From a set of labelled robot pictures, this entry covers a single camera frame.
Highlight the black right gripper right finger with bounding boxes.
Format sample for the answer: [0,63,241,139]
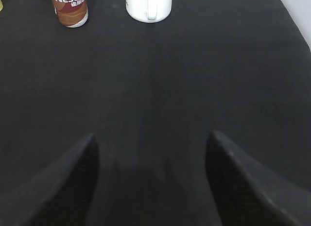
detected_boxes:
[205,131,311,226]

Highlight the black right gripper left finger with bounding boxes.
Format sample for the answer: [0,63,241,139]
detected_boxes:
[0,134,99,226]

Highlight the brown Nescafe coffee bottle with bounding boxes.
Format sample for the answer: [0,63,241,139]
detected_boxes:
[52,0,88,28]

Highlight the white ceramic mug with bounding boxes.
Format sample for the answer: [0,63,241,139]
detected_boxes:
[125,0,173,23]

